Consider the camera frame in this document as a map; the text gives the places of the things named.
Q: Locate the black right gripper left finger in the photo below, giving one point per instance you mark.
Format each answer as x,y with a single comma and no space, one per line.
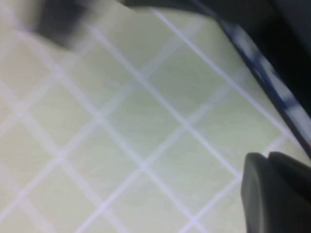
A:
257,199

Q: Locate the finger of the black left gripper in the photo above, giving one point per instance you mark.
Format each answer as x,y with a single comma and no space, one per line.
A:
60,21

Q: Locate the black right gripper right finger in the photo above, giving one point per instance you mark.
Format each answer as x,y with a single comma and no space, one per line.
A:
294,173

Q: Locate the green white-grid tablecloth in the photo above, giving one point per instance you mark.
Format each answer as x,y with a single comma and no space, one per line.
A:
121,121

